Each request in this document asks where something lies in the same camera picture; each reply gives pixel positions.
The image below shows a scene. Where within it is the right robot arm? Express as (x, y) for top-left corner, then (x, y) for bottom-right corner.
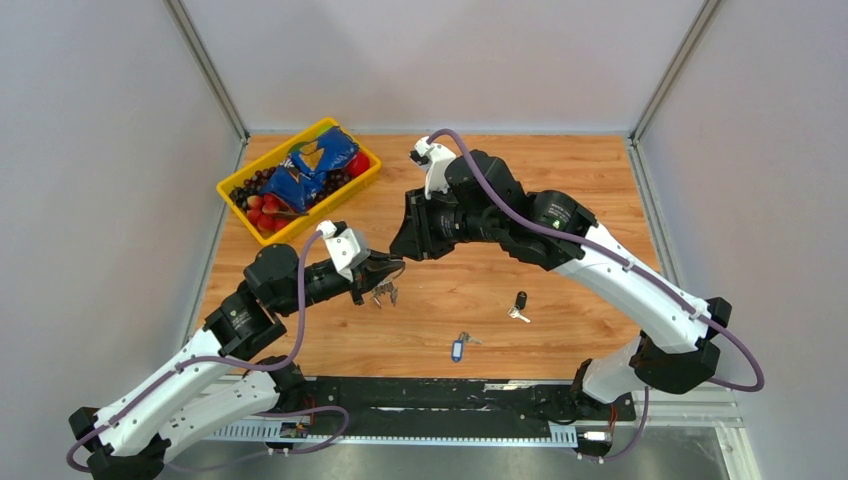
(390, 146), (731, 418)

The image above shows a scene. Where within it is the key with blue tag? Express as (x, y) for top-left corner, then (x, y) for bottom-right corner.
(451, 332), (483, 363)

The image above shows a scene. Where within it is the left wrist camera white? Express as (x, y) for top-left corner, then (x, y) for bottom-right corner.
(316, 220), (370, 283)

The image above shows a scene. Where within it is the red strawberries cluster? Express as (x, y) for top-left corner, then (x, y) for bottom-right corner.
(244, 194), (291, 234)

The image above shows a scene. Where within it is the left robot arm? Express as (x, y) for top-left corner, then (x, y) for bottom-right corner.
(65, 235), (405, 479)

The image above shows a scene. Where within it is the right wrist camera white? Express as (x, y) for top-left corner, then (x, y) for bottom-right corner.
(410, 137), (458, 200)

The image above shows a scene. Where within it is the key with black tag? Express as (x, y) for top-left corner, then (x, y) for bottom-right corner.
(508, 291), (531, 323)

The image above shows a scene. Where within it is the dark grape bunch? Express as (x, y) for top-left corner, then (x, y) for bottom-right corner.
(226, 167), (353, 215)

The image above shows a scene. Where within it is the aluminium frame rail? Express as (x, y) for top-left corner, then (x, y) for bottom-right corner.
(159, 374), (760, 479)

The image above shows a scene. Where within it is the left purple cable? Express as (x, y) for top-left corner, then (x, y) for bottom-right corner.
(66, 228), (352, 473)

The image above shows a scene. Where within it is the yellow plastic bin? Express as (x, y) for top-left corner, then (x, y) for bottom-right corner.
(216, 117), (382, 246)

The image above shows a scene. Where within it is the blue snack bag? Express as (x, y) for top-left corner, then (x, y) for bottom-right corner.
(275, 126), (360, 186)

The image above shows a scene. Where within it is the large metal keyring with keys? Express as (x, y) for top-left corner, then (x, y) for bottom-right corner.
(371, 280), (399, 309)

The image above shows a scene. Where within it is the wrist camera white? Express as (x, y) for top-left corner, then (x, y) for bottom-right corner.
(316, 220), (370, 283)
(410, 137), (458, 200)

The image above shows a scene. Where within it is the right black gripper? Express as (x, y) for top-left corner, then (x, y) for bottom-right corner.
(390, 182), (503, 260)

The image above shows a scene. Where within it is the red apple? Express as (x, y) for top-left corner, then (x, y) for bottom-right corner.
(345, 151), (370, 178)

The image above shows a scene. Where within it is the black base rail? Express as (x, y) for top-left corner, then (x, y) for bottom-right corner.
(272, 376), (637, 440)

